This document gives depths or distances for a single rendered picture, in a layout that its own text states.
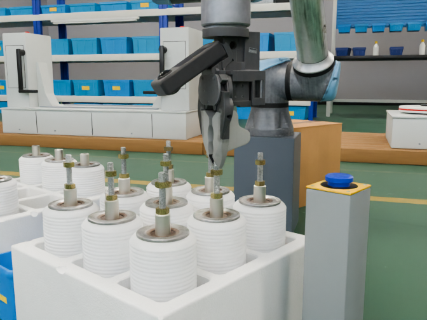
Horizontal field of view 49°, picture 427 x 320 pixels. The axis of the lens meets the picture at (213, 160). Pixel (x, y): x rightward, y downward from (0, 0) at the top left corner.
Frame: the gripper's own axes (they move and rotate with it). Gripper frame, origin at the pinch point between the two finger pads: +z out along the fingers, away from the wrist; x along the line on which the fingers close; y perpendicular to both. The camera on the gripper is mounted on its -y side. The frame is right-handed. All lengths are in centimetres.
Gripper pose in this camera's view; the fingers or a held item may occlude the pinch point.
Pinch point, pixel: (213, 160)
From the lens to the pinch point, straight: 73.6
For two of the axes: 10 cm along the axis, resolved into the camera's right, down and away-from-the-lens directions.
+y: 8.9, -0.8, 4.4
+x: -4.5, -1.5, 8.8
